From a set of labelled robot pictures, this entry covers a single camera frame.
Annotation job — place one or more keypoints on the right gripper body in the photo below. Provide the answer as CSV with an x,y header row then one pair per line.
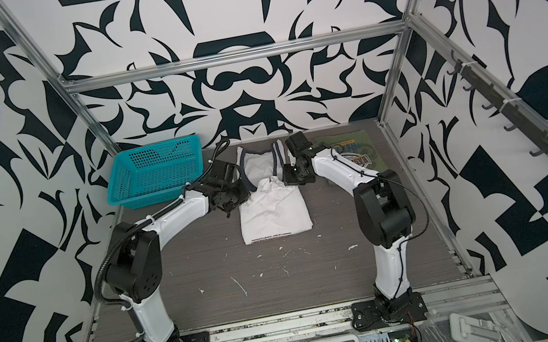
x,y
295,175

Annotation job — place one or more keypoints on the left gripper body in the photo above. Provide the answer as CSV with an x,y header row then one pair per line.
x,y
237,194

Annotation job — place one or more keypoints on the white grey tank top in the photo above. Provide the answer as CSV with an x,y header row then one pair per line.
x,y
273,209

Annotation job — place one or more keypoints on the green tank top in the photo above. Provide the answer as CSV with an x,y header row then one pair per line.
x,y
357,147

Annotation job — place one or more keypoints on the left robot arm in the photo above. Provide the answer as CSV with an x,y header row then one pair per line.
x,y
131,273

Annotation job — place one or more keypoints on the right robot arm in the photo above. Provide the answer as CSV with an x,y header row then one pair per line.
x,y
384,211

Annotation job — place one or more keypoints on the teal plastic basket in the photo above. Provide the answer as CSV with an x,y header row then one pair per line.
x,y
154,173

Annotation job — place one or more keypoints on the white plastic stand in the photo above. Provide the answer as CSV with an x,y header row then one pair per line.
x,y
469,329

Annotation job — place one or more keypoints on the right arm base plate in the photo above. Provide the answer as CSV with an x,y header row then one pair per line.
x,y
381,312

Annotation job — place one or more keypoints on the grey wall hook rack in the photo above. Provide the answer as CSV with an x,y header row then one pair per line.
x,y
501,100

